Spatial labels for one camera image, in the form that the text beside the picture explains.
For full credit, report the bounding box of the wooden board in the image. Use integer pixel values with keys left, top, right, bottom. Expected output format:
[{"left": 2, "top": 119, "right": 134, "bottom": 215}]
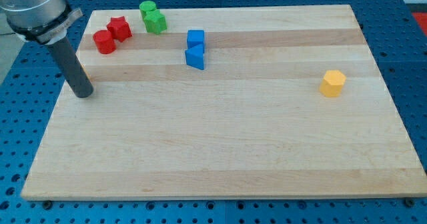
[{"left": 21, "top": 5, "right": 426, "bottom": 201}]

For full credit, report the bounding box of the yellow hexagon block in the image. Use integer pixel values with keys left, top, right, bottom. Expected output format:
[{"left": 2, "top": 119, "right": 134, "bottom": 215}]
[{"left": 319, "top": 70, "right": 346, "bottom": 97}]

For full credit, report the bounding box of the red cylinder block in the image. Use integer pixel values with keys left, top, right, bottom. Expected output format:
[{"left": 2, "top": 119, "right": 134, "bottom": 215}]
[{"left": 93, "top": 30, "right": 116, "bottom": 54}]

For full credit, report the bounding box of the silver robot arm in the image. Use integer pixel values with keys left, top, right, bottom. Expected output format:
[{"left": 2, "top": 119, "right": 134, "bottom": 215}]
[{"left": 1, "top": 0, "right": 93, "bottom": 98}]

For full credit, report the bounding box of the blue cube block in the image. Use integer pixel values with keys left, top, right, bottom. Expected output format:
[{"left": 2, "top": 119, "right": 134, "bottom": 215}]
[{"left": 186, "top": 29, "right": 205, "bottom": 52}]

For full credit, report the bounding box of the green cylinder block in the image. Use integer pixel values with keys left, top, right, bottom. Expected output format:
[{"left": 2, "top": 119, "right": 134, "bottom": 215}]
[{"left": 139, "top": 0, "right": 157, "bottom": 19}]

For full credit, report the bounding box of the yellow heart block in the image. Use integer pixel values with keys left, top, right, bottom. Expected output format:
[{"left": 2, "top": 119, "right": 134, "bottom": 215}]
[{"left": 81, "top": 64, "right": 90, "bottom": 82}]

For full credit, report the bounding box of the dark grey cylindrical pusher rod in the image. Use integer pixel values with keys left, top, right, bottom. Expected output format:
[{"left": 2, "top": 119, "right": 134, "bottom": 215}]
[{"left": 46, "top": 37, "right": 94, "bottom": 98}]

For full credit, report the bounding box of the red star block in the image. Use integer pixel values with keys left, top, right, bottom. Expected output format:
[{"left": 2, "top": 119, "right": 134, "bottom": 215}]
[{"left": 107, "top": 16, "right": 133, "bottom": 43}]

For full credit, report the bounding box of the blue triangle block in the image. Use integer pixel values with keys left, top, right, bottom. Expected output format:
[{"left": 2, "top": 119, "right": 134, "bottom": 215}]
[{"left": 185, "top": 44, "right": 205, "bottom": 70}]

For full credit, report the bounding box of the green star block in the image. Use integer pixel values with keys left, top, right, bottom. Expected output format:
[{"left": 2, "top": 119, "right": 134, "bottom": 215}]
[{"left": 143, "top": 9, "right": 167, "bottom": 35}]

